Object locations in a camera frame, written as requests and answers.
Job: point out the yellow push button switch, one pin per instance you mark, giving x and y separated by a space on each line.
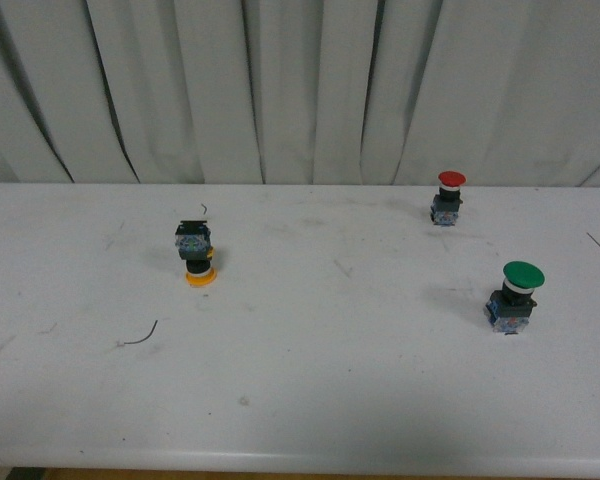
193 243

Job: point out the red push button switch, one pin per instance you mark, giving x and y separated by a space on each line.
444 210

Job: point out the green push button switch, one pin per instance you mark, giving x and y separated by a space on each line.
510 308

